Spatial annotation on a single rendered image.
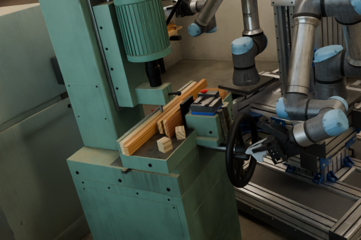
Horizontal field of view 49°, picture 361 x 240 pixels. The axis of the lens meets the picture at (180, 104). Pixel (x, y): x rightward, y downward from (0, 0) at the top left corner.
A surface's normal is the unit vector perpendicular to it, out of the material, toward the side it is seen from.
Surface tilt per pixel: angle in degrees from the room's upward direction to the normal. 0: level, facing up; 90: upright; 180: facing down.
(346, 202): 0
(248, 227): 0
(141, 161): 90
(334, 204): 0
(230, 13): 90
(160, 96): 90
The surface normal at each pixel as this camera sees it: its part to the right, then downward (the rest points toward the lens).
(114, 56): -0.48, 0.42
